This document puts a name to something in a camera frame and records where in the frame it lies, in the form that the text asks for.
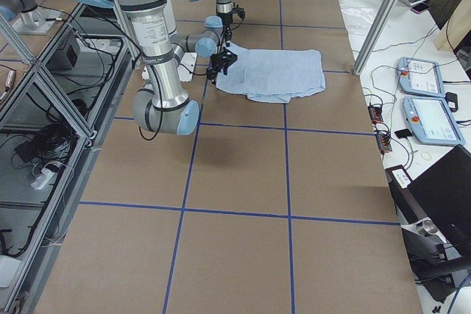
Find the upper teach pendant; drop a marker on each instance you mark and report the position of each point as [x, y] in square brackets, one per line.
[420, 77]

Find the upper orange electronics board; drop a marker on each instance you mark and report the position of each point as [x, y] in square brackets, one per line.
[375, 113]

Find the lower teach pendant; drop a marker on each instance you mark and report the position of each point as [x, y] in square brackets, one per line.
[431, 121]

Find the aluminium frame post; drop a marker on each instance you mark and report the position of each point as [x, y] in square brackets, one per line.
[373, 35]

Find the aluminium frame rack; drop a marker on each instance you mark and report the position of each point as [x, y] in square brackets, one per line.
[59, 89]

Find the orange electronics board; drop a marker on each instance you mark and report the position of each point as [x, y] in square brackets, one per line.
[383, 141]
[375, 113]

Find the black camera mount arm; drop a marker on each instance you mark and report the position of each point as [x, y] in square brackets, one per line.
[433, 260]

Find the lower orange electronics board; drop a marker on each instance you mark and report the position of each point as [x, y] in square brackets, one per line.
[383, 141]

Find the black laptop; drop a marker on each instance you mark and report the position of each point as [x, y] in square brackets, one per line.
[443, 192]

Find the light blue button shirt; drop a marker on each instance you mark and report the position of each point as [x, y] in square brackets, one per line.
[273, 76]

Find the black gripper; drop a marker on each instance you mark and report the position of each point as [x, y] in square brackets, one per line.
[227, 20]
[219, 59]

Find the teach pendant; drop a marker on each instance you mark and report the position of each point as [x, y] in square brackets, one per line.
[431, 121]
[420, 77]

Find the pink smartphone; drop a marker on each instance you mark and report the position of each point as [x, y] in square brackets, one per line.
[420, 8]

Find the white power strip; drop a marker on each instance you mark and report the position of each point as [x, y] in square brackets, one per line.
[42, 179]

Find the wooden board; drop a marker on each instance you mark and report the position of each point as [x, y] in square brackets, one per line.
[456, 28]

